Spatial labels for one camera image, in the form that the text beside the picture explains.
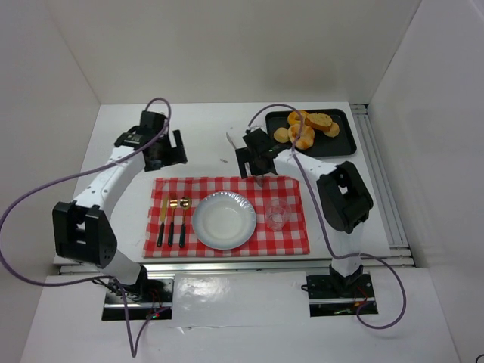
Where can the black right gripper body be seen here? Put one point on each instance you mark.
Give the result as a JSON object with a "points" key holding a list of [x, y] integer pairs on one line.
{"points": [[255, 162]]}

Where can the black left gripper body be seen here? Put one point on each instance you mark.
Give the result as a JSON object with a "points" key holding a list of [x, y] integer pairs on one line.
{"points": [[166, 152]]}

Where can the metal tongs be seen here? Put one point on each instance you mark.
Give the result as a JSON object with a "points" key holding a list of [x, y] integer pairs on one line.
{"points": [[244, 162]]}

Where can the toasted bread slice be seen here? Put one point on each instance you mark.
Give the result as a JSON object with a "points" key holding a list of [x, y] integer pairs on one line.
{"points": [[319, 121]]}

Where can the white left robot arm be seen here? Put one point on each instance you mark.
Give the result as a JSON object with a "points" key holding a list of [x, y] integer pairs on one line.
{"points": [[82, 230]]}

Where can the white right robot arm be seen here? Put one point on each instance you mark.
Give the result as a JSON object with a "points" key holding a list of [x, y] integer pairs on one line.
{"points": [[341, 199]]}

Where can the glazed donut bread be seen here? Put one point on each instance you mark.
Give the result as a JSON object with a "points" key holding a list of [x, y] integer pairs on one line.
{"points": [[303, 140]]}

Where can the small round bun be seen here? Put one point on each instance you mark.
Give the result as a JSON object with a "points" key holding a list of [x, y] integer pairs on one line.
{"points": [[281, 135]]}

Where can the clear drinking glass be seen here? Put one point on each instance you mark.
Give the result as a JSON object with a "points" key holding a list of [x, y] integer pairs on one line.
{"points": [[277, 214]]}

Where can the red white checkered cloth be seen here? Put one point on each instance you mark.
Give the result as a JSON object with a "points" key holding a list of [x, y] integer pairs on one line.
{"points": [[291, 240]]}

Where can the white round plate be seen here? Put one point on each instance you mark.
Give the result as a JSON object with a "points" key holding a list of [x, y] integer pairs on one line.
{"points": [[224, 220]]}

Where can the black rectangular tray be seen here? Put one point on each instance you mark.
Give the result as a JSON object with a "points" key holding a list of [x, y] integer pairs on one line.
{"points": [[341, 145]]}

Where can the gold spoon dark handle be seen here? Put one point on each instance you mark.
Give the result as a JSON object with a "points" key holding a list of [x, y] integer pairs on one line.
{"points": [[185, 204]]}

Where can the gold fork dark handle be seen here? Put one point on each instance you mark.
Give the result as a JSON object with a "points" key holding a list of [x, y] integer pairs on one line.
{"points": [[173, 203]]}

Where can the ring shaped bread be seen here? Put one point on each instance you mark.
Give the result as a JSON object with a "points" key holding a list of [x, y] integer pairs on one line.
{"points": [[295, 117]]}

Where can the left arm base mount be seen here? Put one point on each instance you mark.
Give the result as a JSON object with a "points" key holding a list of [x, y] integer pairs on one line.
{"points": [[155, 301]]}

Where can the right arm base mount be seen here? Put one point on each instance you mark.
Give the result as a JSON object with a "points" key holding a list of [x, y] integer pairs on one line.
{"points": [[326, 300]]}

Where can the aluminium rail frame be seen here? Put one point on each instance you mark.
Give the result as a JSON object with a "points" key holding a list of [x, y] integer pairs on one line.
{"points": [[401, 254]]}

